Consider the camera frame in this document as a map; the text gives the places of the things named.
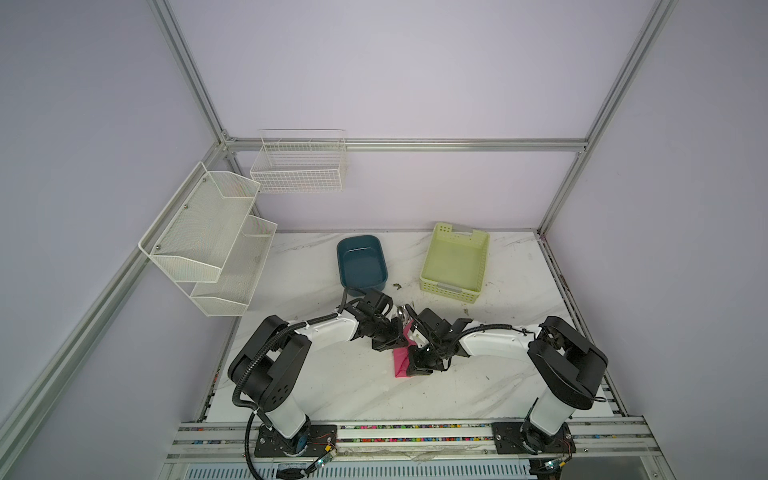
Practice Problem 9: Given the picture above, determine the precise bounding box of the dark teal plastic tub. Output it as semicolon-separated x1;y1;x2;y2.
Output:
336;235;388;296

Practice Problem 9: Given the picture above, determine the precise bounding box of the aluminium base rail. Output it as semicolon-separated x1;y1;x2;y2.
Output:
164;417;662;463

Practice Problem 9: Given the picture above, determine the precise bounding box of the light green perforated basket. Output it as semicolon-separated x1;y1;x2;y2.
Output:
419;222;490;304

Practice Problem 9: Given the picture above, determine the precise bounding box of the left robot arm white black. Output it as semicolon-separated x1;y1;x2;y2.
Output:
227;290;408;456

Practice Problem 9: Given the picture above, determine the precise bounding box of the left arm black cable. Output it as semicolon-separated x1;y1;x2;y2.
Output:
230;289;373;480

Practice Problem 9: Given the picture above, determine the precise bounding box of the white mesh two-tier shelf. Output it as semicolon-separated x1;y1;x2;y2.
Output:
138;163;277;317

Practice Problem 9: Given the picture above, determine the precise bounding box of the pink paper napkin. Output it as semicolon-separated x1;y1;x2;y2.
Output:
393;320;418;378

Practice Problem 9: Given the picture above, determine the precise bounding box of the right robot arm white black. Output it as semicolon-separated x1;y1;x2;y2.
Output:
402;306;608;454

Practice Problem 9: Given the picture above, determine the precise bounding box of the white wire wall basket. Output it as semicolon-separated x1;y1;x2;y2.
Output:
250;129;348;194

